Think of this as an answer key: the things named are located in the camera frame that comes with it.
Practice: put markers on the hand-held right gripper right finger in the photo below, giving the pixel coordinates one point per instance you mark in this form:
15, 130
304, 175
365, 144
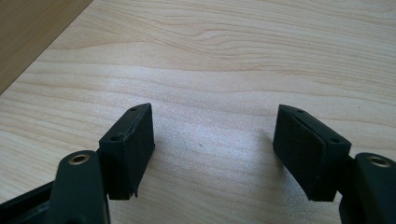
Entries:
306, 155

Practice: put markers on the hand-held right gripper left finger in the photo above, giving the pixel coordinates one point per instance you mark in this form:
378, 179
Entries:
127, 155

